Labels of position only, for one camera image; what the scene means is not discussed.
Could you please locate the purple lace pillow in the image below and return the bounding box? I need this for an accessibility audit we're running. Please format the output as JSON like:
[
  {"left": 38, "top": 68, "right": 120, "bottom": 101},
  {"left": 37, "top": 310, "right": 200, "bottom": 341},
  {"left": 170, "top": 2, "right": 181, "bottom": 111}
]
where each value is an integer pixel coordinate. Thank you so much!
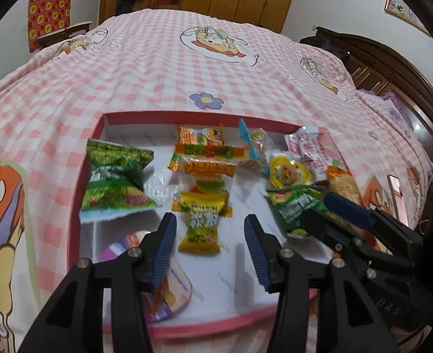
[{"left": 356, "top": 90, "right": 433, "bottom": 170}]

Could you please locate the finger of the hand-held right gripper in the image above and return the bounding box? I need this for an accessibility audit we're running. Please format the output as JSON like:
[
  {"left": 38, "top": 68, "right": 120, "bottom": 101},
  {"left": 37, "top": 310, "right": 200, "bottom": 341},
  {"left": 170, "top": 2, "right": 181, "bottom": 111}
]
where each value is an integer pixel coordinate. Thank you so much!
[
  {"left": 323, "top": 191, "right": 423, "bottom": 251},
  {"left": 299, "top": 208, "right": 416, "bottom": 271}
]

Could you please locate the small yellow snack packet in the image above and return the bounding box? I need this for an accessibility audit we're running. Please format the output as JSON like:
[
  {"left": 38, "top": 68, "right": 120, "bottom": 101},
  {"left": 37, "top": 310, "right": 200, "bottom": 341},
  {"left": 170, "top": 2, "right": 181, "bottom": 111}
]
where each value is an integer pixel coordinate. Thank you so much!
[{"left": 172, "top": 190, "right": 234, "bottom": 254}]

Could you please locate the pink snack packet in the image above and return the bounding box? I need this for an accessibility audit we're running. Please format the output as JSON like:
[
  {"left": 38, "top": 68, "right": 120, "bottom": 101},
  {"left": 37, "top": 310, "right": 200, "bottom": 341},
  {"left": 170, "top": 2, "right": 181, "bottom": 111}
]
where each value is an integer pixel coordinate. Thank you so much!
[{"left": 284, "top": 127, "right": 344, "bottom": 182}]

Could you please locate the orange and green snack packet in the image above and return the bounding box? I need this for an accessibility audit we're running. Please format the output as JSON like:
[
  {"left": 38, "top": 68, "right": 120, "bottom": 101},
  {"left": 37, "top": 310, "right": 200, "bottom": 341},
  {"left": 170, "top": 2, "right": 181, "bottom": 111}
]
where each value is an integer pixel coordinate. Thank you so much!
[{"left": 181, "top": 160, "right": 236, "bottom": 195}]

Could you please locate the dark cloth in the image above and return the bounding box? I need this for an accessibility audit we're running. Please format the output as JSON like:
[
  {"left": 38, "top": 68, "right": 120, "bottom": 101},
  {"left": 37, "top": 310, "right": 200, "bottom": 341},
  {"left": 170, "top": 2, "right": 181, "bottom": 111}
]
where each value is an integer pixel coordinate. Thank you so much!
[{"left": 299, "top": 35, "right": 349, "bottom": 63}]

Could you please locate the dark wooden headboard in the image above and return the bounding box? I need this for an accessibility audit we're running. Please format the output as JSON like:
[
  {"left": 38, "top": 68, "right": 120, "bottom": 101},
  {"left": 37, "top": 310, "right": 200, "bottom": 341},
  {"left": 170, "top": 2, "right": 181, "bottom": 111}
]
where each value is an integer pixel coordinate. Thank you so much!
[{"left": 299, "top": 26, "right": 433, "bottom": 155}]

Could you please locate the clear rice cracker packet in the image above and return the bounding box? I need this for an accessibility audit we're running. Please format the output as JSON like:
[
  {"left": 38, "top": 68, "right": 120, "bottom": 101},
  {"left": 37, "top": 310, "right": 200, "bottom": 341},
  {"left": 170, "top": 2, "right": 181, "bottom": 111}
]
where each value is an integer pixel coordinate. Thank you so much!
[{"left": 327, "top": 165, "right": 368, "bottom": 236}]

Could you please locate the dark green snack packet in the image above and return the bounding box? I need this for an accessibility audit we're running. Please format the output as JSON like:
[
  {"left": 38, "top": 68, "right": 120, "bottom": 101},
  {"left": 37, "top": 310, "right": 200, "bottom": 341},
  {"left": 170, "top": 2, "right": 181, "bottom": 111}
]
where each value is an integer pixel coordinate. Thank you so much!
[{"left": 267, "top": 186, "right": 331, "bottom": 241}]

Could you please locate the wooden desk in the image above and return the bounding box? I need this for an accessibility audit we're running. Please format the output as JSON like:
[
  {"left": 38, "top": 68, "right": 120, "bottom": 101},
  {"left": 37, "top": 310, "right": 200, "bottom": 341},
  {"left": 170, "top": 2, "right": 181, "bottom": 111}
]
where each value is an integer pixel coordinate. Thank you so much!
[{"left": 36, "top": 20, "right": 94, "bottom": 50}]

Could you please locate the smartphone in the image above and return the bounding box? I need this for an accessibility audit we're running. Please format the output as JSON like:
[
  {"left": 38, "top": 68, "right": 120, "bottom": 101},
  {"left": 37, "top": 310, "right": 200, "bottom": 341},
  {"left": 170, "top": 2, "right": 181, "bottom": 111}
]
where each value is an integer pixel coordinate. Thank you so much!
[{"left": 387, "top": 174, "right": 408, "bottom": 227}]

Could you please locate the clear packet with blue edges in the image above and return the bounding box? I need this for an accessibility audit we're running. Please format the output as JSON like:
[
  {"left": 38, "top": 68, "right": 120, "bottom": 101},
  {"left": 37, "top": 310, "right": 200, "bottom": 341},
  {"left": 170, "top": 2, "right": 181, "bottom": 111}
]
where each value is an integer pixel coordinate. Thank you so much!
[{"left": 236, "top": 119, "right": 276, "bottom": 171}]

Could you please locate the pink checked printed blanket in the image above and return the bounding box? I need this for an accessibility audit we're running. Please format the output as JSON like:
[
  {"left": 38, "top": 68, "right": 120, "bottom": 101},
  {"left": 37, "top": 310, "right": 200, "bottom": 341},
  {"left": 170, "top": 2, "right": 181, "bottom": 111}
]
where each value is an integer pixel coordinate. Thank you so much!
[{"left": 0, "top": 7, "right": 433, "bottom": 353}]

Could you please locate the purple snack packet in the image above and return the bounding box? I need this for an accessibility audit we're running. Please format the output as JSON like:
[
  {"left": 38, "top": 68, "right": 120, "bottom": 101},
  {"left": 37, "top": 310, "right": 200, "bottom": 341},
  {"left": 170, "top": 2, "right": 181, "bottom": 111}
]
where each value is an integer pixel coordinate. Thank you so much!
[{"left": 99, "top": 230, "right": 194, "bottom": 324}]

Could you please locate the shallow red cardboard box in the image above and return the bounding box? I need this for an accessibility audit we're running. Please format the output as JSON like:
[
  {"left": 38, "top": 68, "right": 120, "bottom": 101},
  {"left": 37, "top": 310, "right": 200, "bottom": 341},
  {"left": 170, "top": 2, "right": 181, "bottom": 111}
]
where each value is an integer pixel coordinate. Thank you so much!
[{"left": 69, "top": 110, "right": 349, "bottom": 339}]

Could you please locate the framed wall picture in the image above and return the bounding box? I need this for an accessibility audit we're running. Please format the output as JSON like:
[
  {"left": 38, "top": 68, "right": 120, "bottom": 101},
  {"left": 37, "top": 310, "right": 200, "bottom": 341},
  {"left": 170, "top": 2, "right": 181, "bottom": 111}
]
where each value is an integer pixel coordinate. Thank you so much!
[{"left": 384, "top": 0, "right": 432, "bottom": 37}]

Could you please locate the yellow jelly pouch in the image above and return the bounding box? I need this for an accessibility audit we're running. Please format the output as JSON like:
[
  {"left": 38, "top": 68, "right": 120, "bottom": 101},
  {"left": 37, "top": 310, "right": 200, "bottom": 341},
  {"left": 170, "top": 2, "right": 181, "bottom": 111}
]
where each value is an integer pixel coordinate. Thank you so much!
[{"left": 262, "top": 152, "right": 314, "bottom": 188}]

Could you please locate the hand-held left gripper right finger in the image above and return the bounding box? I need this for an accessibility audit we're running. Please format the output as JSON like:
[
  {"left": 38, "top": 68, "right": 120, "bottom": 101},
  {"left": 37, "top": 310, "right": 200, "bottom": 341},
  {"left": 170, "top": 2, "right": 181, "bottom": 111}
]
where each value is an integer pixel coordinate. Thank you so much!
[{"left": 244, "top": 214, "right": 403, "bottom": 353}]

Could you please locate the green snack packet red label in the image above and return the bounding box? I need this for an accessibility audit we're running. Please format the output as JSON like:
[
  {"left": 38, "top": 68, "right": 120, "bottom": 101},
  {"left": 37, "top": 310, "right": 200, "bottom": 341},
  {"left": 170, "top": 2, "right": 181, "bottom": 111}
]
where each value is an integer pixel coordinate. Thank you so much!
[{"left": 79, "top": 139, "right": 157, "bottom": 224}]

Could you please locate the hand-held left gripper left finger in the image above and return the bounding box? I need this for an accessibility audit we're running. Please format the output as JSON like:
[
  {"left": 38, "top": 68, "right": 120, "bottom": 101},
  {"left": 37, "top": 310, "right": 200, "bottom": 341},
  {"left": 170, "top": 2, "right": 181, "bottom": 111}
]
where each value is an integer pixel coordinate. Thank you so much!
[{"left": 16, "top": 212, "right": 178, "bottom": 353}]

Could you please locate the small orange snack packet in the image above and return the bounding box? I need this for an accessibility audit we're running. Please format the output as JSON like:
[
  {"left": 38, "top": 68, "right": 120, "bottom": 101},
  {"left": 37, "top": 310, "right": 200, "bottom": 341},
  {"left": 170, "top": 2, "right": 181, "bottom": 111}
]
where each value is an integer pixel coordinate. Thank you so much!
[{"left": 168, "top": 125, "right": 247, "bottom": 171}]

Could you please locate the red and yellow wall poster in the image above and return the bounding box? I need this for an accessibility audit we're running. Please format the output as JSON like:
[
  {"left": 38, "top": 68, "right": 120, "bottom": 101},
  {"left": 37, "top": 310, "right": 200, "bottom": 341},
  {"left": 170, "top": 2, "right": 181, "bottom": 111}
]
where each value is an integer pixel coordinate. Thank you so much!
[{"left": 27, "top": 0, "right": 73, "bottom": 54}]

